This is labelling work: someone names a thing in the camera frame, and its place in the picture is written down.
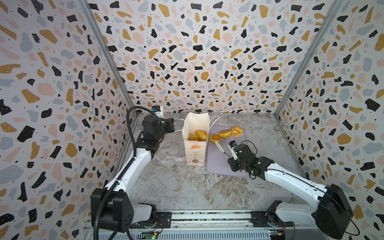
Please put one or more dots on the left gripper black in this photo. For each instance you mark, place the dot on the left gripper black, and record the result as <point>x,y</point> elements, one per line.
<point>168,123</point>

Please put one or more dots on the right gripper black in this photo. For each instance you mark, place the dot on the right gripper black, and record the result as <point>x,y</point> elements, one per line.
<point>237,156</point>

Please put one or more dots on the steel tongs white tips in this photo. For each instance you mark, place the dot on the steel tongs white tips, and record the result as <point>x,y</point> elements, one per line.
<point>221,150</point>

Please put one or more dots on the printed paper bread bag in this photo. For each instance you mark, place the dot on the printed paper bread bag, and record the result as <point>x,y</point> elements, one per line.
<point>195,151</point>

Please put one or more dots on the striped croissant bread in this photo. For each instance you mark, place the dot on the striped croissant bread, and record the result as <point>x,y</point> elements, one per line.
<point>193,137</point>
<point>201,135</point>

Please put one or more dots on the round yellow tart bread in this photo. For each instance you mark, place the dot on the round yellow tart bread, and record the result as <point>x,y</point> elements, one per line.
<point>215,138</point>

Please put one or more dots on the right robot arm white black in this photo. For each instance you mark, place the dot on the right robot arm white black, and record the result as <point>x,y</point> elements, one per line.
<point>326,208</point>

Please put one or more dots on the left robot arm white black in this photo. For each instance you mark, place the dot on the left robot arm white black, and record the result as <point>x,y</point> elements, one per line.
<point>111,207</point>

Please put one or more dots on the lilac plastic tray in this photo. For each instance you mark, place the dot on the lilac plastic tray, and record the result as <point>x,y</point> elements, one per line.
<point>217,163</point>

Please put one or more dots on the knotted brown bun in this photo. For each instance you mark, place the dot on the knotted brown bun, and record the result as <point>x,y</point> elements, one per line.
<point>237,131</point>

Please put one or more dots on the small striped yellow roll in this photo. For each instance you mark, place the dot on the small striped yellow roll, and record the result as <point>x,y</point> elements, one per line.
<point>224,134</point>

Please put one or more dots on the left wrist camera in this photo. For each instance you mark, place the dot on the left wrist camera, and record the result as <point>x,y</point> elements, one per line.
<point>158,111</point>

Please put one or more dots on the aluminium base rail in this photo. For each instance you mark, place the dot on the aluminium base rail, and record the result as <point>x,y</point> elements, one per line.
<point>219,225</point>

